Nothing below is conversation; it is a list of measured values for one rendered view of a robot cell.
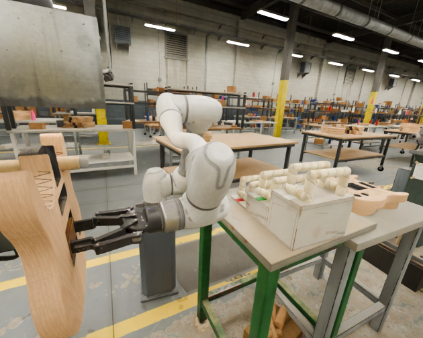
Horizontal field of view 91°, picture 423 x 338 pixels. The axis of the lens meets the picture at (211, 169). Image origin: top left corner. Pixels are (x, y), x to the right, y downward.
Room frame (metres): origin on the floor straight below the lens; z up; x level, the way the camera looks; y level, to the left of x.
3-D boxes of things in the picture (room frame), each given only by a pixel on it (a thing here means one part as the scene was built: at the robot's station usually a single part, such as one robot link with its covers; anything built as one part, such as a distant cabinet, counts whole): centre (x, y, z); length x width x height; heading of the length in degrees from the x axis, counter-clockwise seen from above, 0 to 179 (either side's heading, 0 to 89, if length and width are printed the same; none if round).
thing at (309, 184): (0.65, -0.33, 1.15); 0.03 x 0.03 x 0.09
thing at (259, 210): (0.86, -0.32, 0.98); 0.27 x 0.16 x 0.09; 115
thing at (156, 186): (1.31, 0.37, 0.87); 0.18 x 0.16 x 0.22; 113
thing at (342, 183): (0.71, -0.48, 1.15); 0.03 x 0.03 x 0.09
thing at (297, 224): (0.72, -0.39, 1.02); 0.27 x 0.15 x 0.17; 115
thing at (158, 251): (1.31, 0.38, 0.35); 0.28 x 0.28 x 0.70; 20
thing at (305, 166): (0.76, -0.37, 1.20); 0.20 x 0.03 x 0.03; 114
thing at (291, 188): (0.68, -0.30, 1.12); 0.11 x 0.03 x 0.03; 25
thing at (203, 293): (1.03, 0.02, 0.45); 0.05 x 0.05 x 0.90; 28
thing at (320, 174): (0.68, -0.41, 1.20); 0.20 x 0.03 x 0.03; 114
